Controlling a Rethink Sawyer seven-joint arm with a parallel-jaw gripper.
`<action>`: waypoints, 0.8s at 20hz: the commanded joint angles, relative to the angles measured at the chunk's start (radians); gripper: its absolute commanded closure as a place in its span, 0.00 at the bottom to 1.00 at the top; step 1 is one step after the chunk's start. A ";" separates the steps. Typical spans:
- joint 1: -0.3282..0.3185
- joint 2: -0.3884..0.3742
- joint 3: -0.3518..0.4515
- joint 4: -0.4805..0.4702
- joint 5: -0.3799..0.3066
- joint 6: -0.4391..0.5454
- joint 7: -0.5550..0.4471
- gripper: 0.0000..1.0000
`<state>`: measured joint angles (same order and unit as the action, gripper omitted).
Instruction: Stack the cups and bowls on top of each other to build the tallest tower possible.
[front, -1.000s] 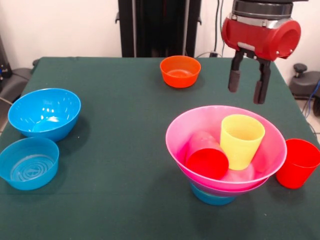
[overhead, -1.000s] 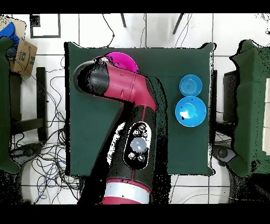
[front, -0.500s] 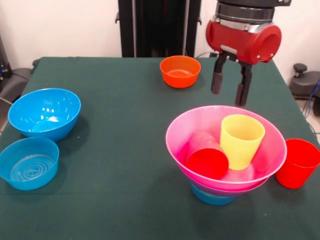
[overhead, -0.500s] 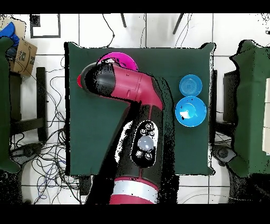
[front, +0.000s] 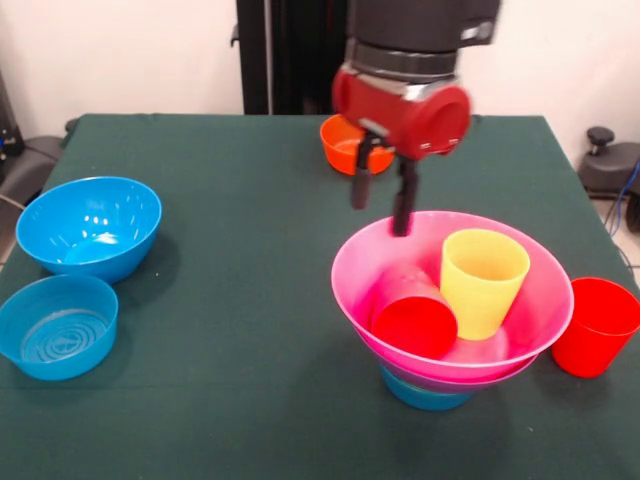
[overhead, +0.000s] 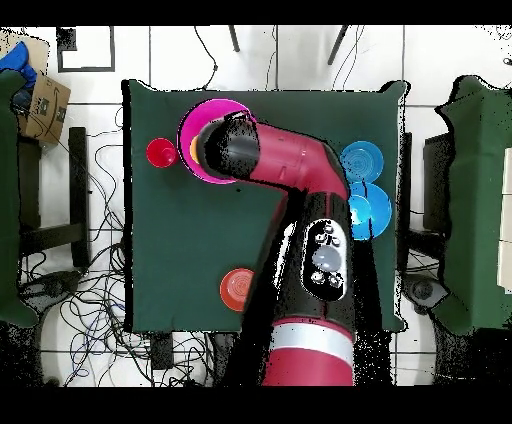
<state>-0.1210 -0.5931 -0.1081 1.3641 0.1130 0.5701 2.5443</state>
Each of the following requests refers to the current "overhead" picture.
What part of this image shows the white box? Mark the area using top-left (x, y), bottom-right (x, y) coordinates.
top-left (496, 146), bottom-right (512, 295)

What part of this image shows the black power strip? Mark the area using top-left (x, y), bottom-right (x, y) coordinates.
top-left (149, 333), bottom-right (175, 371)

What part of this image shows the black chair frame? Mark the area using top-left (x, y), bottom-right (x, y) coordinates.
top-left (17, 126), bottom-right (91, 269)

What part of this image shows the red cup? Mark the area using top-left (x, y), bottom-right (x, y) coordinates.
top-left (145, 137), bottom-right (180, 169)

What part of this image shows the green cloth on side table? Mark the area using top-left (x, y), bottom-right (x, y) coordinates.
top-left (435, 75), bottom-right (512, 336)
top-left (0, 69), bottom-right (39, 329)

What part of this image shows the tangle of floor cables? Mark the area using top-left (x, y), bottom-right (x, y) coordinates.
top-left (19, 107), bottom-right (233, 387)

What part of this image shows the cardboard box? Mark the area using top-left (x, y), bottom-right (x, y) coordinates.
top-left (0, 30), bottom-right (72, 145)

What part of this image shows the black hanging cable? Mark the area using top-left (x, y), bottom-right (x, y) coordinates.
top-left (194, 25), bottom-right (219, 91)

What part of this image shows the dark green tablecloth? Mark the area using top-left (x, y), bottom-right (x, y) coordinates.
top-left (121, 78), bottom-right (411, 334)

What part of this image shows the orange bowl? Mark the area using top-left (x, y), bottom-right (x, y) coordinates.
top-left (219, 267), bottom-right (256, 312)

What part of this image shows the large blue bowl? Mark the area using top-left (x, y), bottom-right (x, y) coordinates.
top-left (346, 181), bottom-right (393, 242)

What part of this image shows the blue cloth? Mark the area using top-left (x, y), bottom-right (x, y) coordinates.
top-left (0, 41), bottom-right (38, 89)

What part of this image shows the large pink bowl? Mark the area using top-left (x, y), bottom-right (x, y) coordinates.
top-left (176, 98), bottom-right (259, 186)

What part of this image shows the black monitor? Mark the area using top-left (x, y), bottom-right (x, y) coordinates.
top-left (422, 133), bottom-right (455, 233)

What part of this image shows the dark grey stand base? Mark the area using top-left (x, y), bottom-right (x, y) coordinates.
top-left (403, 273), bottom-right (449, 315)
top-left (17, 270), bottom-right (83, 311)

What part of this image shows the small blue bowl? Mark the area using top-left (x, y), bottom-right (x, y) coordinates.
top-left (339, 140), bottom-right (385, 184)

